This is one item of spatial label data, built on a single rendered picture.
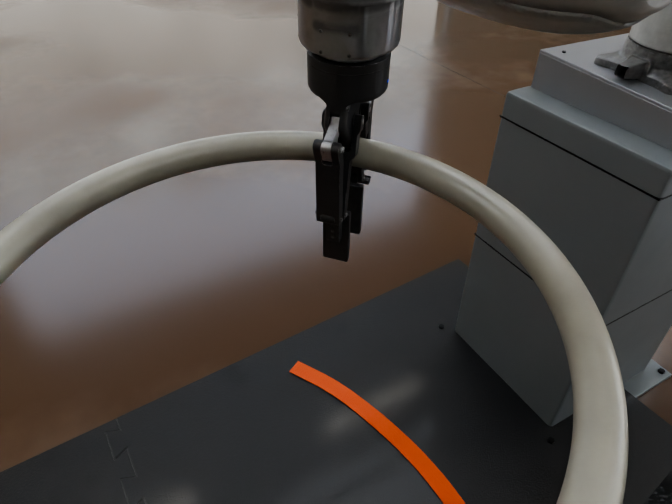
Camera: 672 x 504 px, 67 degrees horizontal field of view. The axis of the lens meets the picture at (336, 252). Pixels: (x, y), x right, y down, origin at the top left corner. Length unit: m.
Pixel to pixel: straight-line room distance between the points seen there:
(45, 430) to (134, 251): 0.76
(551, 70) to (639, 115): 0.22
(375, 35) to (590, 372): 0.29
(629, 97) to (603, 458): 0.88
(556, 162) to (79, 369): 1.42
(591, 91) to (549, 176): 0.18
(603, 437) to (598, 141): 0.83
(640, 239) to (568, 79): 0.36
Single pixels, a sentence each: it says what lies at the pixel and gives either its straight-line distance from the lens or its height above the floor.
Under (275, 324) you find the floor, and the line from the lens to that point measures 1.70.
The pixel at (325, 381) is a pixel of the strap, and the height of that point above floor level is 0.02.
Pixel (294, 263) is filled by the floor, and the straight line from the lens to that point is 1.91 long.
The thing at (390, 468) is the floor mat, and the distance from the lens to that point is 1.39.
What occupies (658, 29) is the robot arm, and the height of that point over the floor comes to 0.96.
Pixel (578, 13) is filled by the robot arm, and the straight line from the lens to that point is 0.31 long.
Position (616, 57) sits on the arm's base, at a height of 0.89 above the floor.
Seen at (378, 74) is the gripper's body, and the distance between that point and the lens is 0.47.
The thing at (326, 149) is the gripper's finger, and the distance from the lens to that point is 0.46.
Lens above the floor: 1.24
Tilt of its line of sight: 39 degrees down
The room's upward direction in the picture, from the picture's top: straight up
